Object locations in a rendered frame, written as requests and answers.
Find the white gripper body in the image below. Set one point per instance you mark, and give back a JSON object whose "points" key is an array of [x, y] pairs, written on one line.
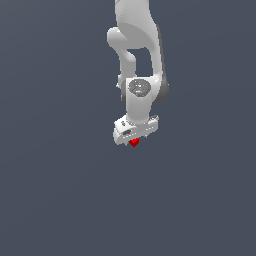
{"points": [[133, 129]]}

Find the red cube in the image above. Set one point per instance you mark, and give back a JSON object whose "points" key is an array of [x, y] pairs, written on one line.
{"points": [[134, 142]]}

